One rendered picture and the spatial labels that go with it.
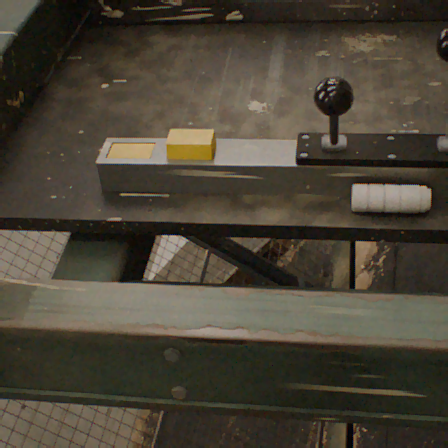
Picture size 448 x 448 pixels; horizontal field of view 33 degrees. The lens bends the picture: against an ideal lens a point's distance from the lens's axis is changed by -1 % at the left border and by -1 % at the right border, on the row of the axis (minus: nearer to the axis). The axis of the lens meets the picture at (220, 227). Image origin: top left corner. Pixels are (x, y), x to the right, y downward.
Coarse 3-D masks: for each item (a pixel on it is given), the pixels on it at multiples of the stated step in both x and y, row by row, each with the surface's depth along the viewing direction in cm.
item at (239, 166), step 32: (128, 160) 83; (160, 160) 83; (192, 160) 82; (224, 160) 82; (256, 160) 81; (288, 160) 81; (192, 192) 84; (224, 192) 84; (256, 192) 83; (288, 192) 82; (320, 192) 82
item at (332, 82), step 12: (324, 84) 70; (336, 84) 69; (348, 84) 70; (324, 96) 69; (336, 96) 69; (348, 96) 69; (324, 108) 70; (336, 108) 69; (348, 108) 70; (336, 120) 74; (336, 132) 77; (324, 144) 80; (336, 144) 79
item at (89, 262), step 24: (72, 240) 85; (96, 240) 85; (120, 240) 85; (144, 240) 90; (72, 264) 82; (96, 264) 82; (120, 264) 82; (144, 264) 90; (264, 288) 80; (288, 288) 79; (312, 288) 79; (336, 288) 79
